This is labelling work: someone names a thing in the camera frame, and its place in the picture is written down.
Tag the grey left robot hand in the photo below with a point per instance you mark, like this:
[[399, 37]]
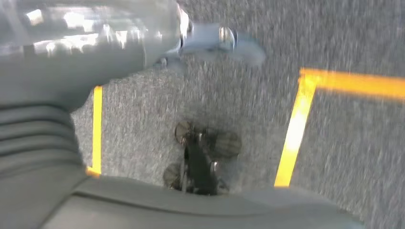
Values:
[[79, 47]]

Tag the yellow floor tape square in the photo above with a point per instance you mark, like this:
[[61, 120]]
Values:
[[296, 132], [97, 126]]

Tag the black wheeled base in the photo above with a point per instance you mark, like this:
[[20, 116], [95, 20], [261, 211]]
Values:
[[199, 164]]

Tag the grey robot body shell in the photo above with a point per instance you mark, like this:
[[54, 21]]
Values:
[[189, 211]]

